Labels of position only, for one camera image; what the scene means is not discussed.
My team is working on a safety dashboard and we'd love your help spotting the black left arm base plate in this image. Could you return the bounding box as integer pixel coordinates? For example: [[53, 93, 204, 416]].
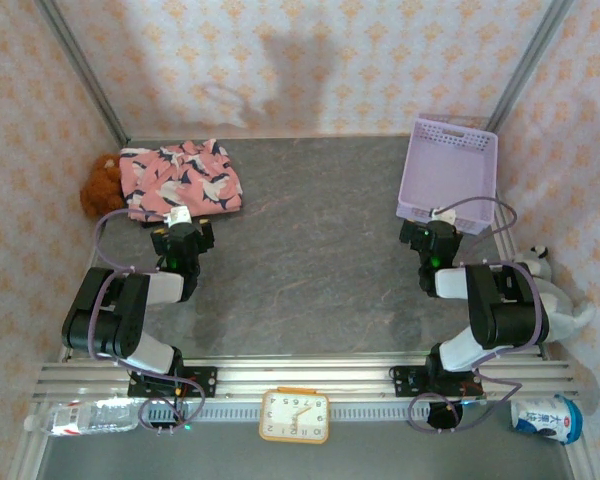
[[128, 366, 219, 399]]

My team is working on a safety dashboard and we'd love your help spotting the grey slotted cable duct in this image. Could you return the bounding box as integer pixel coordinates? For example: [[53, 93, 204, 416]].
[[144, 402, 512, 424]]

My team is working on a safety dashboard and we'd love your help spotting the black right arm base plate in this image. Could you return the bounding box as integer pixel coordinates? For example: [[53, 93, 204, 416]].
[[389, 364, 481, 399]]

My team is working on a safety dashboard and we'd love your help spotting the grey white plush toy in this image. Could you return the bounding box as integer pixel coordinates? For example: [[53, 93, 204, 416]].
[[514, 243, 597, 346]]

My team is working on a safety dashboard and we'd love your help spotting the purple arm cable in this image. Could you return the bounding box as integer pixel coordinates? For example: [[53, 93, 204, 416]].
[[407, 197, 542, 434], [90, 207, 207, 436]]

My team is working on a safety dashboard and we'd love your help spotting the pink whale print garment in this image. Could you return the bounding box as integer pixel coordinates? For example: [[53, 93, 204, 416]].
[[118, 138, 244, 224]]

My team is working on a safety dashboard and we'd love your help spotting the white blue yogurt cup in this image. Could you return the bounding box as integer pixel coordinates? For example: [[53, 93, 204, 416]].
[[509, 393, 585, 445]]

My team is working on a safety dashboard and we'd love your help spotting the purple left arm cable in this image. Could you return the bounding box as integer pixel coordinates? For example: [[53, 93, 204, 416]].
[[90, 207, 207, 436]]

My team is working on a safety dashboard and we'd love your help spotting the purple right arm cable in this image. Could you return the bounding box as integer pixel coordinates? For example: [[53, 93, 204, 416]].
[[407, 197, 542, 434]]

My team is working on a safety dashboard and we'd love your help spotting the orange alarm clock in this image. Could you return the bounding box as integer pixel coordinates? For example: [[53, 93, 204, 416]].
[[258, 387, 331, 445]]

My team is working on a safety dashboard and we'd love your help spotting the aluminium mounting rail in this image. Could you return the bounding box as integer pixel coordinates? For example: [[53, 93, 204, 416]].
[[32, 355, 581, 402]]

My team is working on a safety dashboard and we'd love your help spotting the aluminium frame post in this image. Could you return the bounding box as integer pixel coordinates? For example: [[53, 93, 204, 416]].
[[481, 0, 576, 142], [33, 0, 130, 146]]

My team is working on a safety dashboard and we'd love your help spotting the lavender plastic basket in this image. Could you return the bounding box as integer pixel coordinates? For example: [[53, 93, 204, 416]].
[[395, 113, 500, 236]]

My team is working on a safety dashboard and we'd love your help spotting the brown teddy bear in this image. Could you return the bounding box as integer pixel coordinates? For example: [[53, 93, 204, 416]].
[[78, 153, 126, 219]]

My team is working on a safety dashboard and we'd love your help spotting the clear plastic water bottle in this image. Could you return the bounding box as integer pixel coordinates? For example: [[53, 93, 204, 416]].
[[23, 399, 141, 437]]

